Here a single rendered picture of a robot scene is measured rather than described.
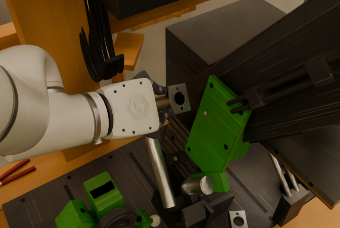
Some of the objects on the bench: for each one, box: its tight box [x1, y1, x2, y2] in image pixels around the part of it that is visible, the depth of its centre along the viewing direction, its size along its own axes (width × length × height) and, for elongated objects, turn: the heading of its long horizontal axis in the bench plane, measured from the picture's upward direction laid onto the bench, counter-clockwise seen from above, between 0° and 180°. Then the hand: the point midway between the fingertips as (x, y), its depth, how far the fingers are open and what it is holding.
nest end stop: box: [174, 213, 206, 227], centre depth 83 cm, size 4×7×6 cm, turn 123°
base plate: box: [2, 124, 340, 228], centre depth 101 cm, size 42×110×2 cm, turn 123°
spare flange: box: [229, 211, 248, 228], centre depth 87 cm, size 6×4×1 cm
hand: (170, 100), depth 71 cm, fingers closed on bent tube, 3 cm apart
